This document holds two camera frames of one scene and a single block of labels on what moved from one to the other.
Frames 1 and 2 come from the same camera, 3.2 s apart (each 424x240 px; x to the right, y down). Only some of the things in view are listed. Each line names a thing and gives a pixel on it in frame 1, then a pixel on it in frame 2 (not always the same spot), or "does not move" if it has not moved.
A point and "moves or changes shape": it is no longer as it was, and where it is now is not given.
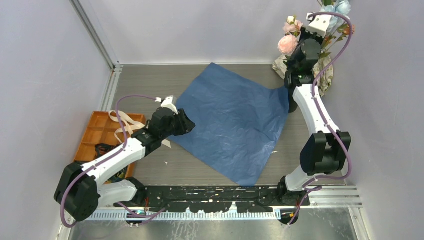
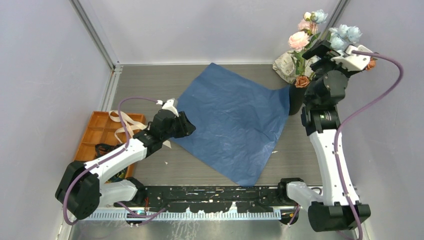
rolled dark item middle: [101, 149] does not move
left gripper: [185, 125] does not move
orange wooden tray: [101, 129] does not move
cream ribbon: [130, 123] does not move
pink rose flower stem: [288, 44] moves or changes shape
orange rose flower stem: [342, 32] to [371, 64]
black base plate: [216, 199] does not move
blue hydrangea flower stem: [339, 6] to [343, 35]
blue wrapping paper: [240, 124] does not move
